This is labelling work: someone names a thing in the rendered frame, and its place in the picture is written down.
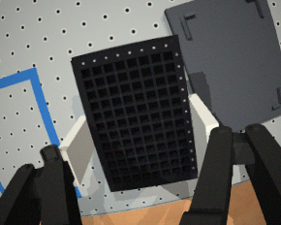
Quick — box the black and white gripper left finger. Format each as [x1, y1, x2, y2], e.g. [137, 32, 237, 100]
[0, 115, 95, 225]

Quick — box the black well plate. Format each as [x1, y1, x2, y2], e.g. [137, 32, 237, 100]
[71, 35, 198, 192]

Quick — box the grey perforated base plate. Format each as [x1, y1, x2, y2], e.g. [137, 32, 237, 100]
[0, 0, 198, 217]

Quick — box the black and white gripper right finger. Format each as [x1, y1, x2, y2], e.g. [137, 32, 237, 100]
[178, 94, 281, 225]

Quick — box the blue tape outline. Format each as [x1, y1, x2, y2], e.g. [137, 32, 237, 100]
[0, 67, 60, 147]

